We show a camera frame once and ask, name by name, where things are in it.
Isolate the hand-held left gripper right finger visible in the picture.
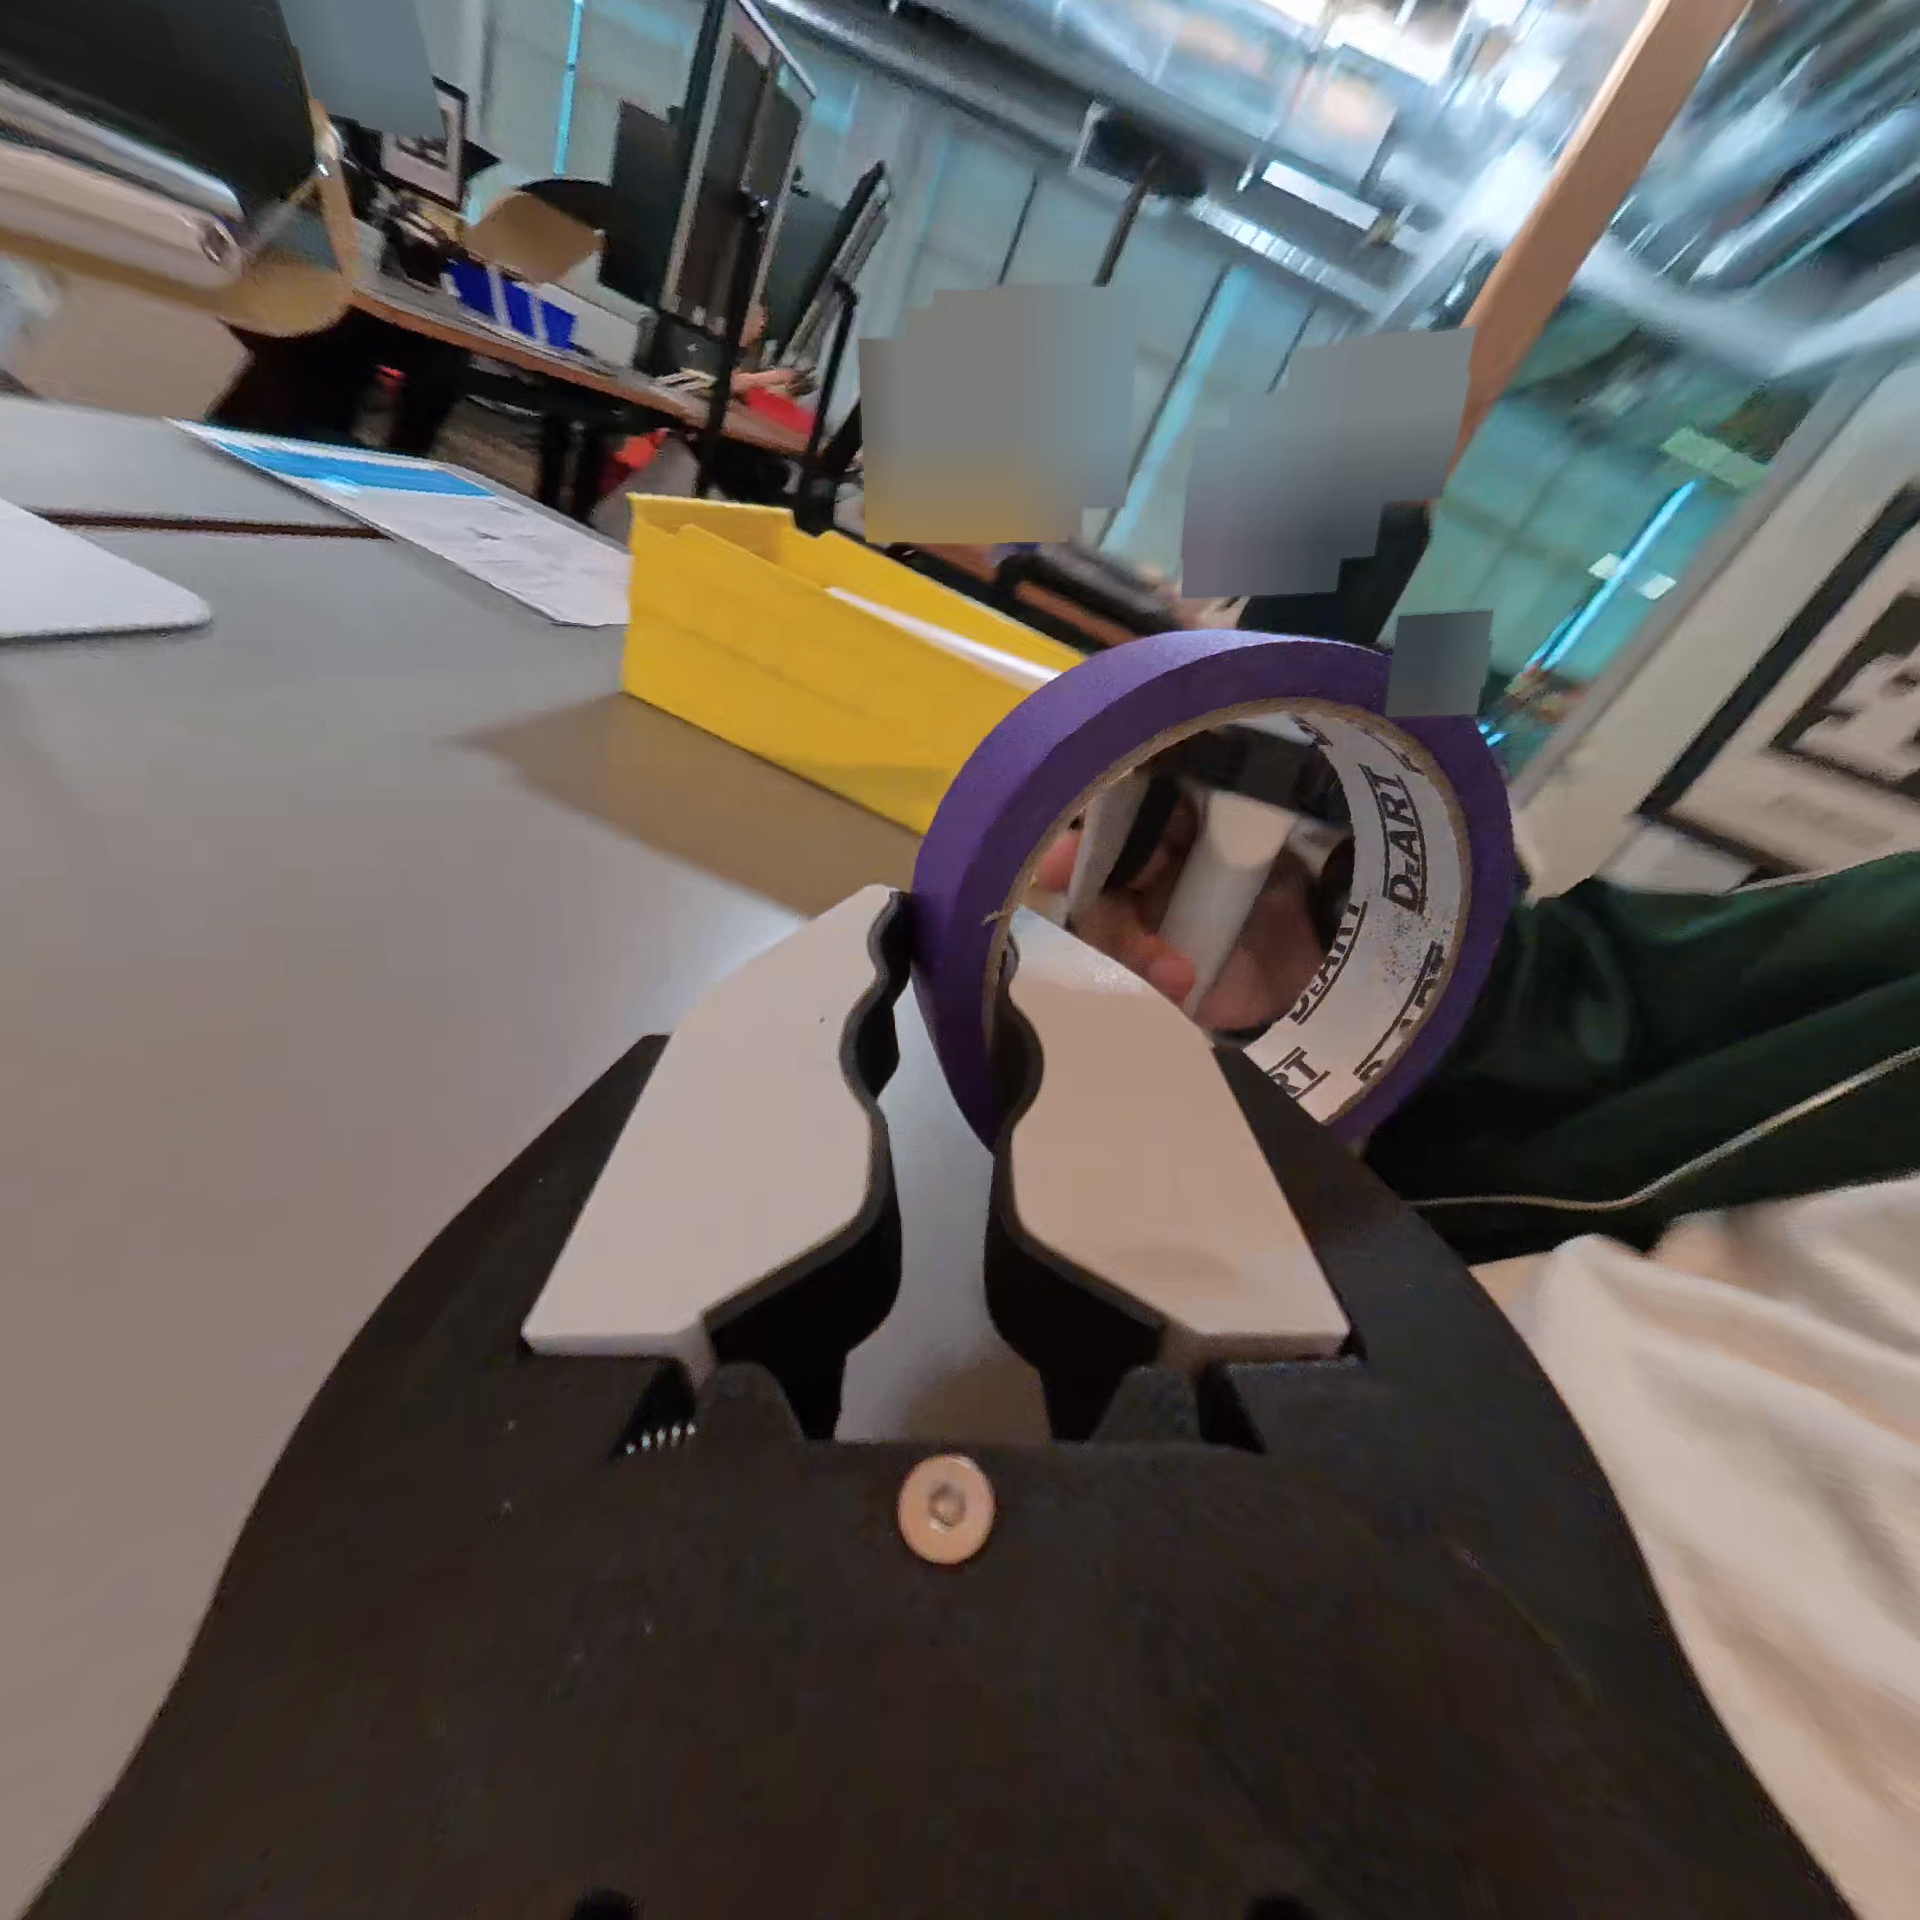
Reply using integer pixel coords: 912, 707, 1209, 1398
982, 916, 1353, 1389

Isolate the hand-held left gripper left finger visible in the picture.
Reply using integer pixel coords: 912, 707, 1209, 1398
522, 884, 916, 1398

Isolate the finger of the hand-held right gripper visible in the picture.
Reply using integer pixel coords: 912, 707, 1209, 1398
1067, 780, 1159, 924
1166, 786, 1298, 1014

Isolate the purple masking tape roll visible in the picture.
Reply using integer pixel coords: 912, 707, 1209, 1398
912, 631, 1523, 1152

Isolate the yellow plastic bin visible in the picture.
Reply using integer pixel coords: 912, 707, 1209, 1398
620, 497, 1083, 837

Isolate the person's right forearm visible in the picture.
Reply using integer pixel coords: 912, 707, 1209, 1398
1475, 862, 1920, 1144

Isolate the grey desk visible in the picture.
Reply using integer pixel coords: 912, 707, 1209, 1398
0, 397, 1051, 1908

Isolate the wooden office desk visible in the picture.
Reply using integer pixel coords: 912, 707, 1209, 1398
348, 282, 849, 459

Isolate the person's right hand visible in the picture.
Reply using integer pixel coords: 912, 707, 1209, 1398
1037, 817, 1353, 1041

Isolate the framed black-white tag sign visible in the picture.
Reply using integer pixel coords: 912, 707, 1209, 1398
1644, 487, 1920, 878

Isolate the white knit shirt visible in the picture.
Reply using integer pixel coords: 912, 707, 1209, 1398
1475, 1174, 1920, 1920

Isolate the blue-white paper sheet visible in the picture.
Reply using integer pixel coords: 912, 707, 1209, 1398
172, 421, 633, 631

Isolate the black monitor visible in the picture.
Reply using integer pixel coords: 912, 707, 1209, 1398
600, 0, 821, 374

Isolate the blue plastic bin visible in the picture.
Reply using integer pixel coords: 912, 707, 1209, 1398
442, 254, 581, 351

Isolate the brown cardboard panel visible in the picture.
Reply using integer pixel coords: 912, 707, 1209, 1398
457, 185, 604, 288

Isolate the acrylic stand white base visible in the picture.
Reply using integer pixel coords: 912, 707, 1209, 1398
0, 502, 214, 642

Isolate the wood-edged display panel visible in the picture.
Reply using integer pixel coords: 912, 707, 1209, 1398
0, 92, 362, 338

